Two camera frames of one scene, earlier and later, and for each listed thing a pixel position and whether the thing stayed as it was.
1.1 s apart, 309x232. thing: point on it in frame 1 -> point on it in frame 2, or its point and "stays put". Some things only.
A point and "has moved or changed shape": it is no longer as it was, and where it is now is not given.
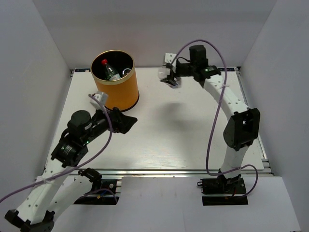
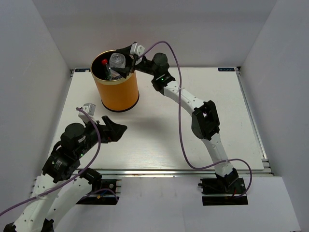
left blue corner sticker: (82, 70) stays put
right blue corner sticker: (228, 69) stays put
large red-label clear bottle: (110, 74) stays put
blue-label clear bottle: (163, 72) has moved or changed shape
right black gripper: (170, 79) -> (124, 72)
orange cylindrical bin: (114, 74) stays put
